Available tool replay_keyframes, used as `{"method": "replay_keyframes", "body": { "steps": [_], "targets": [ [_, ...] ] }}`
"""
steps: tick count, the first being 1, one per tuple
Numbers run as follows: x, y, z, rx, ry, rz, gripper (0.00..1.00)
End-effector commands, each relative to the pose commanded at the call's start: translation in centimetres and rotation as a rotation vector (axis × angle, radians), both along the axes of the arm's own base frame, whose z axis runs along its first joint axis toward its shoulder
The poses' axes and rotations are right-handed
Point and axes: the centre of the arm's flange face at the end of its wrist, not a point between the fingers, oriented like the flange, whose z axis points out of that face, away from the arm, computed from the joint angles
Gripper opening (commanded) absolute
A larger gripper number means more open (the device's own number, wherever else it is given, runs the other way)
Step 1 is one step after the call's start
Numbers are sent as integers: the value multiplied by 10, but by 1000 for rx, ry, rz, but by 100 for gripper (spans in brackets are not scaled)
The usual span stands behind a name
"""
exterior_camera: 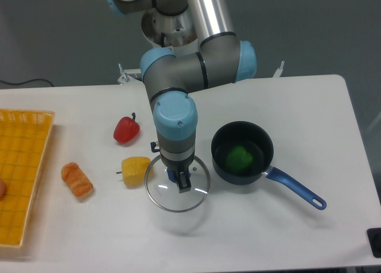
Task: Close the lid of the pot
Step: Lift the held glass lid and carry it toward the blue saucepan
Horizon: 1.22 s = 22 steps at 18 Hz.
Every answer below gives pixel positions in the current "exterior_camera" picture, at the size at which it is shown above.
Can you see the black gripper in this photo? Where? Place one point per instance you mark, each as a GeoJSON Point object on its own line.
{"type": "Point", "coordinates": [181, 167]}

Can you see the glass pot lid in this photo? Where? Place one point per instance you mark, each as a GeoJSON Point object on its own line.
{"type": "Point", "coordinates": [162, 189]}

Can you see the dark blue saucepan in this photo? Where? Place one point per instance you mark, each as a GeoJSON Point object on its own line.
{"type": "Point", "coordinates": [257, 141]}

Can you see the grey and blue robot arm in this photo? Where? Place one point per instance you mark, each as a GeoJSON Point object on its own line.
{"type": "Point", "coordinates": [169, 79]}

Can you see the yellow toy bell pepper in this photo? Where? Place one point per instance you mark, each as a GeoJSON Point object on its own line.
{"type": "Point", "coordinates": [133, 170]}

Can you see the green toy bell pepper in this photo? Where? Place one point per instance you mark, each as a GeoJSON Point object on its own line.
{"type": "Point", "coordinates": [238, 161]}

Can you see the red toy bell pepper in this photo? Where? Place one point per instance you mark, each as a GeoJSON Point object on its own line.
{"type": "Point", "coordinates": [126, 129]}

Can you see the toy bread roll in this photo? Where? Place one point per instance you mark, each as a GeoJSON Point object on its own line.
{"type": "Point", "coordinates": [77, 181]}

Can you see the yellow woven basket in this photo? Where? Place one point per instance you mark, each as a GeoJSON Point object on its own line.
{"type": "Point", "coordinates": [24, 139]}

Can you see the black device at table edge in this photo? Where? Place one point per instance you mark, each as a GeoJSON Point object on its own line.
{"type": "Point", "coordinates": [374, 238]}

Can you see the white table frame bracket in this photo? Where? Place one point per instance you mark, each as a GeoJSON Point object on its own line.
{"type": "Point", "coordinates": [128, 75]}

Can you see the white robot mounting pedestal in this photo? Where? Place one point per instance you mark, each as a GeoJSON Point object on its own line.
{"type": "Point", "coordinates": [174, 32]}

